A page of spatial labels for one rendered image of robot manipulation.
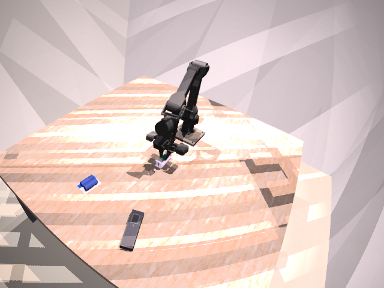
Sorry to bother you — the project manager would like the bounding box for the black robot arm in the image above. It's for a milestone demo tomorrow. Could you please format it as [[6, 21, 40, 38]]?
[[153, 60, 209, 152]]

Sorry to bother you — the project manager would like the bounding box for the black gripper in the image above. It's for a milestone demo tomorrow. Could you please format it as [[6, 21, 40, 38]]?
[[146, 130, 189, 161]]

